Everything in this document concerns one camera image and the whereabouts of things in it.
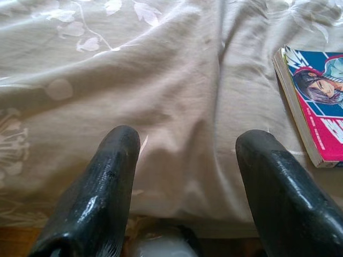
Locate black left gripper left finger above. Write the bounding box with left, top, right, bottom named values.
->
left=28, top=125, right=142, bottom=257

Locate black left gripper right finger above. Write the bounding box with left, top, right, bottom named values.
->
left=235, top=129, right=343, bottom=257

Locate silver robot left leg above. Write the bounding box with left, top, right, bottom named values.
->
left=128, top=223, right=207, bottom=257

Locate manga book pink blue cover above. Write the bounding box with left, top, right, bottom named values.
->
left=272, top=45, right=343, bottom=169

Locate grey floral bed sheet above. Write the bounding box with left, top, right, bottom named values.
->
left=0, top=0, right=343, bottom=233

